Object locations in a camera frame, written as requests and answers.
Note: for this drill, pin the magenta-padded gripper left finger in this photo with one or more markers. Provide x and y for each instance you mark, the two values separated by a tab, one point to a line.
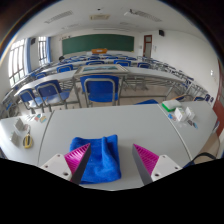
75	160

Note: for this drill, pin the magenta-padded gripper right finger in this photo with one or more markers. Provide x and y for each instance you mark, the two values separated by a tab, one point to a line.
150	162

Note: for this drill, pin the blue terry towel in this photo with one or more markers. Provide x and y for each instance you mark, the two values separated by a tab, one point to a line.
103	156

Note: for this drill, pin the colourful small card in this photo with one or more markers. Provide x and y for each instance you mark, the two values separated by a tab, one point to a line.
37	117
43	119

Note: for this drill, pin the green-topped white box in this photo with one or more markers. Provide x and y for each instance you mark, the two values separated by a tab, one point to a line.
171	105

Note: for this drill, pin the small white box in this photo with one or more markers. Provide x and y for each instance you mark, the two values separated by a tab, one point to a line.
14	137
19	124

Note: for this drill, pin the blue metal-framed chair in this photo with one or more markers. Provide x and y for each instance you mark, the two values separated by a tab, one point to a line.
50	91
100	89
28	97

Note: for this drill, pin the group of blue chairs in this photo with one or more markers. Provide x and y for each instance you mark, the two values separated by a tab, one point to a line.
65	68

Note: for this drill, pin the orange lectern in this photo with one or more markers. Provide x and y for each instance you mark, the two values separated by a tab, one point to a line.
99	51

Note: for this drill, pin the blue curtain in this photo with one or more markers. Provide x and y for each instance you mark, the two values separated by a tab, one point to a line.
48	49
28	55

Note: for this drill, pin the large bright window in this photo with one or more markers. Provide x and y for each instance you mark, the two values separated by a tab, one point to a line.
16	61

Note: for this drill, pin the narrow bright window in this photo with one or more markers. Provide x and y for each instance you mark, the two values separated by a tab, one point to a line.
42	50

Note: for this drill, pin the brown door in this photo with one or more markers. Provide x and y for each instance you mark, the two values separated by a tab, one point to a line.
147	46

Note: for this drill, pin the green chalkboard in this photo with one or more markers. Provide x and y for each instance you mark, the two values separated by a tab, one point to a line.
98	43

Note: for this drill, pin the group of ceiling lights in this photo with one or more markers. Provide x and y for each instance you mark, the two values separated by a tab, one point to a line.
59	16

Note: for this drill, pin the black wall speaker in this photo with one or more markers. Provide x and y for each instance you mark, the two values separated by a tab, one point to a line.
161	32
32	40

